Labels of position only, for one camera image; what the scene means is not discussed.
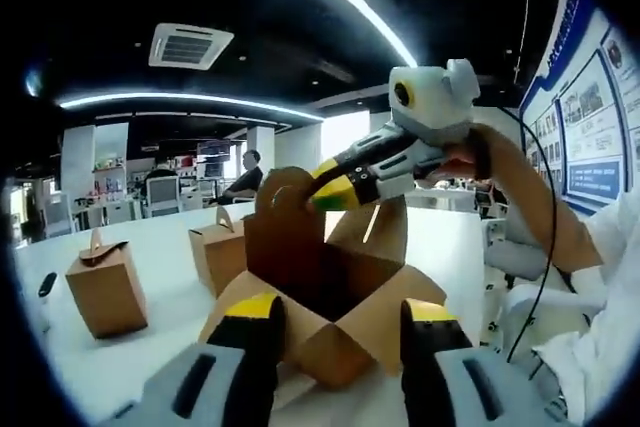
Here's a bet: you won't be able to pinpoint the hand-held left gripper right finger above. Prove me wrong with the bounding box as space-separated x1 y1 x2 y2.
399 298 559 427

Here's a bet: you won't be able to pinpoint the person's white garment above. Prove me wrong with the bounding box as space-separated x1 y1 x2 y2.
529 191 640 427

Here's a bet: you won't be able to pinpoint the white mesh chair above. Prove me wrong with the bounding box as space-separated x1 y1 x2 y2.
143 175 182 219

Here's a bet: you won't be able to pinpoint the person's right hand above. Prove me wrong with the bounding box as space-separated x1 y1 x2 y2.
433 124 497 184

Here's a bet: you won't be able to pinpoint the straight ceiling light strip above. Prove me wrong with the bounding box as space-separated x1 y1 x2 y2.
56 91 325 122

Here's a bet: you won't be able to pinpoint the long curved ceiling light strip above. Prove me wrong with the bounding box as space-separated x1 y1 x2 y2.
268 0 417 67

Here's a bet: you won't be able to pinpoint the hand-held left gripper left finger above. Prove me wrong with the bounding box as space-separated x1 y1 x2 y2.
142 293 287 427

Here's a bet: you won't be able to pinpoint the white device with black top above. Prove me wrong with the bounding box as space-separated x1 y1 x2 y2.
38 271 59 334

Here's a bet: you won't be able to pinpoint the ceiling air conditioner unit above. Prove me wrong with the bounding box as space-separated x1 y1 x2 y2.
148 22 236 71

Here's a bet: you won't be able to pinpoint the blue white wall poster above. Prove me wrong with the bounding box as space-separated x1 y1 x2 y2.
516 0 640 219

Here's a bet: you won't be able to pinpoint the brown paper box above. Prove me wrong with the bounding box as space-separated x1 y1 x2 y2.
198 165 449 389
188 205 251 299
64 228 150 341

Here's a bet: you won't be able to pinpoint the background display shelves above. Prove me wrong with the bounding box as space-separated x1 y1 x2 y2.
91 141 237 199

